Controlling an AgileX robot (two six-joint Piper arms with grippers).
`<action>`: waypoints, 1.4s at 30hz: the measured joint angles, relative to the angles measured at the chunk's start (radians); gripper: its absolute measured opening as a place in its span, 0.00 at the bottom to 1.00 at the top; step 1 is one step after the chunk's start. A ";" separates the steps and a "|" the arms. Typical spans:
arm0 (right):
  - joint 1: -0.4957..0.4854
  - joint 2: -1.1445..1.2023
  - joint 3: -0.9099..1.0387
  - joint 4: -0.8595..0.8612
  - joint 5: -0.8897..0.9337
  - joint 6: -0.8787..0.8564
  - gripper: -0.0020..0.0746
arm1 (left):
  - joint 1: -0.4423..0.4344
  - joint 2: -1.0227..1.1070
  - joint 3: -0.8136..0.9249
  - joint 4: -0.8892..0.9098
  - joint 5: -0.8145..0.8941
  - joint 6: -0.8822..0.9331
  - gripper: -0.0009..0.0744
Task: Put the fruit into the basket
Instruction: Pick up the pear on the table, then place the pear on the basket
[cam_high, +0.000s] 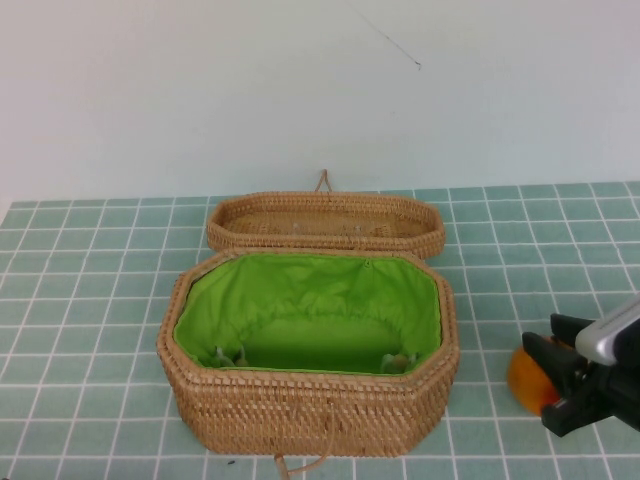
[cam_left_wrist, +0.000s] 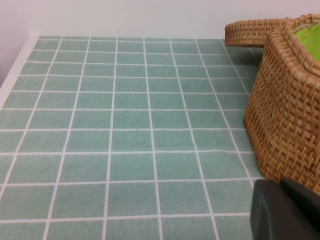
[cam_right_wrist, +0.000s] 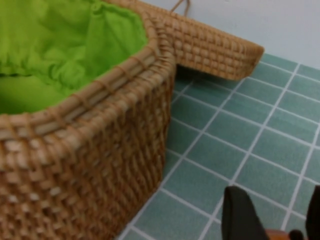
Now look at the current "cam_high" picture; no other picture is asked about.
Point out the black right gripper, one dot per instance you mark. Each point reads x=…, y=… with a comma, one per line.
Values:
x=615, y=390

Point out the orange yellow plastic pear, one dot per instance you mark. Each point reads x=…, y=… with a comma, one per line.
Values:
x=525, y=382

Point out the woven rattan basket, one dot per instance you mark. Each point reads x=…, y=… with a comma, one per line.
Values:
x=300, y=415

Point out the green fabric basket lining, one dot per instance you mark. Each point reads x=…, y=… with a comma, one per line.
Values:
x=310, y=285

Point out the woven rattan basket lid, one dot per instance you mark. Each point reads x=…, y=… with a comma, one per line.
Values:
x=320, y=206

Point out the green tile-pattern tablecloth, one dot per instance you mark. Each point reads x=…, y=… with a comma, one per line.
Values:
x=100, y=300

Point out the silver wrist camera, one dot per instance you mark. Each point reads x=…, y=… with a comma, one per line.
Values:
x=607, y=335

